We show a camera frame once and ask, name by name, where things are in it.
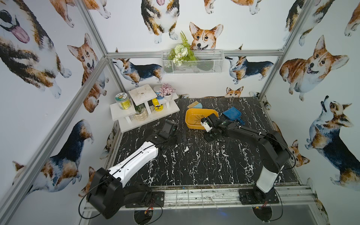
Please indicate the aluminium front rail frame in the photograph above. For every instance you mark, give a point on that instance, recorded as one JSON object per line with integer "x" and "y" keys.
{"x": 202, "y": 198}

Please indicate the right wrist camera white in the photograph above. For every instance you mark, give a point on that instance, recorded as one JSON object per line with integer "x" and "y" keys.
{"x": 206, "y": 126}

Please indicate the white wire wall basket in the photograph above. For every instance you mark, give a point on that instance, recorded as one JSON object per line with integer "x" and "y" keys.
{"x": 207, "y": 62}

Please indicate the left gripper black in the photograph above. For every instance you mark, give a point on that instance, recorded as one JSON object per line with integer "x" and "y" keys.
{"x": 176, "y": 136}

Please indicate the yellow bottle with blue cap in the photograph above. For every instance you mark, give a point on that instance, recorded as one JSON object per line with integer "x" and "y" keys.
{"x": 157, "y": 106}

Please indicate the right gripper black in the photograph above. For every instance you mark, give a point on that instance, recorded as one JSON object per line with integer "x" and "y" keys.
{"x": 211, "y": 122}

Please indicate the artificial green white flower bouquet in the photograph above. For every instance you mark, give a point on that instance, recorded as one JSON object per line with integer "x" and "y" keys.
{"x": 182, "y": 52}

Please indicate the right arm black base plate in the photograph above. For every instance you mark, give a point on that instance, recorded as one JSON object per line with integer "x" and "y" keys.
{"x": 256, "y": 196}

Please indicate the blue plastic dustpan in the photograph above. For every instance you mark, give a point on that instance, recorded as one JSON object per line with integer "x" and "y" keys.
{"x": 234, "y": 115}

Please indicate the pink flowers in white pot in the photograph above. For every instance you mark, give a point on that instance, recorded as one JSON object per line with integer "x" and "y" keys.
{"x": 167, "y": 91}

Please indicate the white tiered display shelf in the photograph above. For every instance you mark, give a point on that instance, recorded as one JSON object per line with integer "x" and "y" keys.
{"x": 137, "y": 96}

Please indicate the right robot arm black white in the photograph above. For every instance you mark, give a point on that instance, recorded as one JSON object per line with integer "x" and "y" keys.
{"x": 273, "y": 150}

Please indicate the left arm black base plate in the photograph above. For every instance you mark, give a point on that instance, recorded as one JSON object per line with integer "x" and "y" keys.
{"x": 150, "y": 199}

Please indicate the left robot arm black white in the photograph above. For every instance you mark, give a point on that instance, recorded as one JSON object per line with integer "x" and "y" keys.
{"x": 109, "y": 191}

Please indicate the small green plant woven pot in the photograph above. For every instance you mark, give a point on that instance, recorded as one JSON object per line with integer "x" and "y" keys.
{"x": 141, "y": 113}

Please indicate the yellow plastic storage box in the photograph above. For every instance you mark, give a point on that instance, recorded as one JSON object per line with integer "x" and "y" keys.
{"x": 194, "y": 115}

